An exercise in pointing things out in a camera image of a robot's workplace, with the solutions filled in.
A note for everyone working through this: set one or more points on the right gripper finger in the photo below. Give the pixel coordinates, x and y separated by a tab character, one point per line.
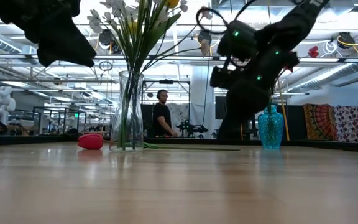
238	121

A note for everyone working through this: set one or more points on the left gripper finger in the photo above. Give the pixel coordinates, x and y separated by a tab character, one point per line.
64	49

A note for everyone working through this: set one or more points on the white artificial flower bunch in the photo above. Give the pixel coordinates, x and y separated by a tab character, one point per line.
96	26
205	48

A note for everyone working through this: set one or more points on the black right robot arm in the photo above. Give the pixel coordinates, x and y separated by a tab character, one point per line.
291	25

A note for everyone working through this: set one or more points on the black background robot arm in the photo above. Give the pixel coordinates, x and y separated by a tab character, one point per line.
194	128

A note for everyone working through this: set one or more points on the blue glass vase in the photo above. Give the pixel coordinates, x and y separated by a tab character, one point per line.
270	130

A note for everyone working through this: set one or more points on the clear glass vase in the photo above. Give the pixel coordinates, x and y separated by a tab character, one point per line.
135	124

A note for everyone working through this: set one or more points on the black monitor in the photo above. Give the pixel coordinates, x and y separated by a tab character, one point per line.
220	109

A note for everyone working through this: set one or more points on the white building column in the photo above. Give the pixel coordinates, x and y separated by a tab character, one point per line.
202	102

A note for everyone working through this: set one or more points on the white floral cloth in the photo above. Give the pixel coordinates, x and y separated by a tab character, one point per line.
182	112

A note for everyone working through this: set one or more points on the person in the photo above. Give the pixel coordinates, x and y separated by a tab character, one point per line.
162	118

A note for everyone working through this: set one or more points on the orange mandala cloth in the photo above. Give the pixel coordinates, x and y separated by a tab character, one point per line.
320	121

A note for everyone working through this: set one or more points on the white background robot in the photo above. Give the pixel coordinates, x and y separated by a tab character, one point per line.
3	102

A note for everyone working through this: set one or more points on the white purple patterned cloth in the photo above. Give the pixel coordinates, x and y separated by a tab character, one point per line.
351	124

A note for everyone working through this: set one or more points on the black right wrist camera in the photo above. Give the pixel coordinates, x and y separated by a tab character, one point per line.
218	77

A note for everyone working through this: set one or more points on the black background workstation frame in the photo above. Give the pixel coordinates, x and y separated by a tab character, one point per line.
166	81

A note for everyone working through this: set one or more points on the black aluminium table frame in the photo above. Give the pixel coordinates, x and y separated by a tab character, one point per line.
322	144

